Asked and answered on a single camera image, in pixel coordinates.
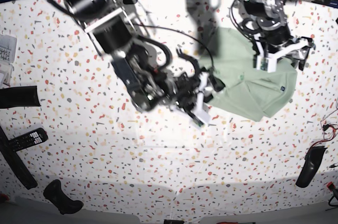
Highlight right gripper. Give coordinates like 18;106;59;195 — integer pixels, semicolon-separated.
170;67;226;127

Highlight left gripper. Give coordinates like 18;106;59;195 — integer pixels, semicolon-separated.
252;35;315;72

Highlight light green T-shirt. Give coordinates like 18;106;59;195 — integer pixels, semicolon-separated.
199;27;297;122

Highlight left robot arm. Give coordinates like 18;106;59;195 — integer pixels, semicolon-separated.
229;0;315;72

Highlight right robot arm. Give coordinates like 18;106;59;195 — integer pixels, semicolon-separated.
47;0;225;126

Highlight black remote control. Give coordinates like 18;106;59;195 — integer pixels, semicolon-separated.
8;128;48;152

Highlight black cylindrical sleeve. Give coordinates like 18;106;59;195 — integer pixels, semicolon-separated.
0;86;41;109

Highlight long black bar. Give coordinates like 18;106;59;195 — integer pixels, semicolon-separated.
1;128;37;190

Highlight red and black wires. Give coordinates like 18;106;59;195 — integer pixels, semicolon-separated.
307;118;338;161

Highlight black curved handle right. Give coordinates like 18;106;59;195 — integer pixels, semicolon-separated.
296;146;326;188

